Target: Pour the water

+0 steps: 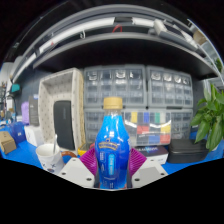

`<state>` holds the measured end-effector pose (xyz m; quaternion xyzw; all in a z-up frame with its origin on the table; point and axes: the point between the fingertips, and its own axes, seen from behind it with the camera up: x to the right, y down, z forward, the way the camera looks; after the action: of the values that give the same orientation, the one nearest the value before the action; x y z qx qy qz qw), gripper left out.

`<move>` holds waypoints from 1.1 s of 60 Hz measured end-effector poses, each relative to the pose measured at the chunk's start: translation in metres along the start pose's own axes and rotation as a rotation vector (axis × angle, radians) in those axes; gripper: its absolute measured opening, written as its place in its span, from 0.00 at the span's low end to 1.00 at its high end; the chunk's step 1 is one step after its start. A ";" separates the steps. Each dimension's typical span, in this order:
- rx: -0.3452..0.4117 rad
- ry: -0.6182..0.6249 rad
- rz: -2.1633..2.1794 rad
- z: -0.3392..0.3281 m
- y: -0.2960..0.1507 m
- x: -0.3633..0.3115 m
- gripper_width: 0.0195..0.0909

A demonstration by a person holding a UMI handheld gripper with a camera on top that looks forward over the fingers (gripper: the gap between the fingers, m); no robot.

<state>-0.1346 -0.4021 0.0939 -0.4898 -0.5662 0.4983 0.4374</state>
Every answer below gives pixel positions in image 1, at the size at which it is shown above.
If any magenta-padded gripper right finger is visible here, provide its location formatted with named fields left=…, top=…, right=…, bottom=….
left=128, top=148, right=169, bottom=189

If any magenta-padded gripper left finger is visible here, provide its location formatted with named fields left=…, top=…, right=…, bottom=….
left=59, top=147, right=100, bottom=189

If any blue drink bottle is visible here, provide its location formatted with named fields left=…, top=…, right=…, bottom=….
left=94, top=96, right=131, bottom=191

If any black box with white label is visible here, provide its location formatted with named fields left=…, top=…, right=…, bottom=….
left=134, top=144, right=169, bottom=165

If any yellow multimeter with red leads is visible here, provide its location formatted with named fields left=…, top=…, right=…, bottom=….
left=77, top=142, right=96, bottom=157

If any metal spoon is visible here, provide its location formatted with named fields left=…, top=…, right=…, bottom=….
left=51, top=133, right=58, bottom=156

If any clear organiser with coloured parts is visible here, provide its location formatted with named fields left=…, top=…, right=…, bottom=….
left=123, top=110, right=173, bottom=147

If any black zip case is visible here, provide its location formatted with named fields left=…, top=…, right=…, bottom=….
left=167, top=138, right=210, bottom=164

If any black rectangular speaker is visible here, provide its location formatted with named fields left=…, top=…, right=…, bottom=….
left=53, top=99, right=76, bottom=151

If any wide grey drawer cabinet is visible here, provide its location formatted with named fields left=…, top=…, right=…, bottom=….
left=83, top=107, right=194, bottom=146

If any small white box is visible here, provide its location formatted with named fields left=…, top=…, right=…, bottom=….
left=23, top=124, right=45, bottom=148

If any blue box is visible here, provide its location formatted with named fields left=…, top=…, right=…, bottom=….
left=9, top=121, right=28, bottom=144

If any dark grey upright box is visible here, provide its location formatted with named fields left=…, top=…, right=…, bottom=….
left=28, top=95, right=40, bottom=127

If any small brown cardboard box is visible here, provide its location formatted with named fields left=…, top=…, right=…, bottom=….
left=0, top=130, right=17, bottom=155

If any green potted plant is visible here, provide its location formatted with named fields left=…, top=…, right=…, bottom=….
left=189, top=83, right=224, bottom=153

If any purple bag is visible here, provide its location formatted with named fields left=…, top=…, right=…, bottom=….
left=20, top=101, right=31, bottom=126

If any grey small-parts drawer cabinet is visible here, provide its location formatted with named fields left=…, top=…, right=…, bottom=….
left=145, top=65, right=194, bottom=109
left=83, top=64, right=148, bottom=109

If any beige dotted open case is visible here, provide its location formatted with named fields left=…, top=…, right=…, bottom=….
left=37, top=67, right=86, bottom=151

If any white shelf unit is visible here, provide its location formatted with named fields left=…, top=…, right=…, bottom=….
left=188, top=18, right=224, bottom=81

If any long white light bar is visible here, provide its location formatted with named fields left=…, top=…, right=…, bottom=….
left=38, top=17, right=158, bottom=56

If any white mug with brown handle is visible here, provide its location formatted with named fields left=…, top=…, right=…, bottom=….
left=35, top=143, right=78, bottom=175

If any dark grey wall shelf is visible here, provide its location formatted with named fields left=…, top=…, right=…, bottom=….
left=32, top=32, right=223, bottom=79

